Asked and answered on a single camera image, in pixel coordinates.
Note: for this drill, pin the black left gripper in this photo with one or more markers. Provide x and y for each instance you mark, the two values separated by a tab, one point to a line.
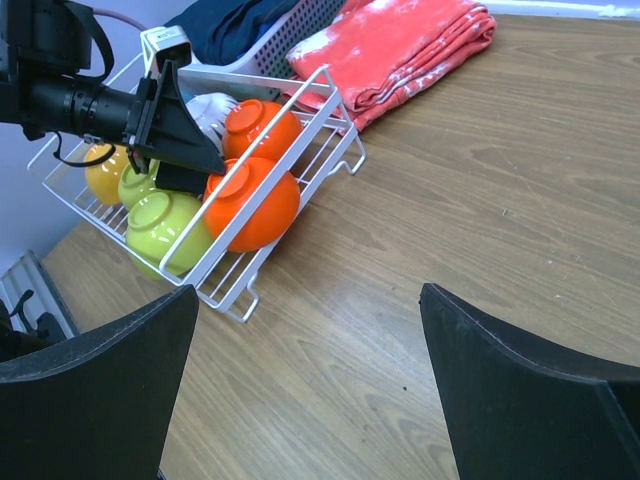
160	127

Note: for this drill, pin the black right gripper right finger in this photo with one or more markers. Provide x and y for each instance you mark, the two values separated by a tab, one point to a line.
519	406

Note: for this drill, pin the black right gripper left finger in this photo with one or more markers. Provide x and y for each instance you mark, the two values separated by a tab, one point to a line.
99	405

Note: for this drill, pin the lime green bowl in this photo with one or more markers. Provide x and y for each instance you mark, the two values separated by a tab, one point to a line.
157	220
134	186

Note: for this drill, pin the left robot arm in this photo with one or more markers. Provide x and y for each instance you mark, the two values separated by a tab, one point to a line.
55	58

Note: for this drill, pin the white blue patterned bowl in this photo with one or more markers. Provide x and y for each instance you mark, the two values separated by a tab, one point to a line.
210	111

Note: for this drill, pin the yellow orange bowl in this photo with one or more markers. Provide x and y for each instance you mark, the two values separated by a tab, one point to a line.
103	179

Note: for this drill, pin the dark blue denim cloth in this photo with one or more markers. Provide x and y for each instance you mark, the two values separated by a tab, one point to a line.
220	31

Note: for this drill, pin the white plastic basket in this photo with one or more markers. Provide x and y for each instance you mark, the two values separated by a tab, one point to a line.
266	57

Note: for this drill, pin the red white tie-dye towel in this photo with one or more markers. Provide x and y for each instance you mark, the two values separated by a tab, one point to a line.
380	54

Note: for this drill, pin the white wire dish rack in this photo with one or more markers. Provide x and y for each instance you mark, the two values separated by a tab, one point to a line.
224	280

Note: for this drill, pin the aluminium frame rail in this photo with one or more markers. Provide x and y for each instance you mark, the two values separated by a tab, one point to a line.
34	303

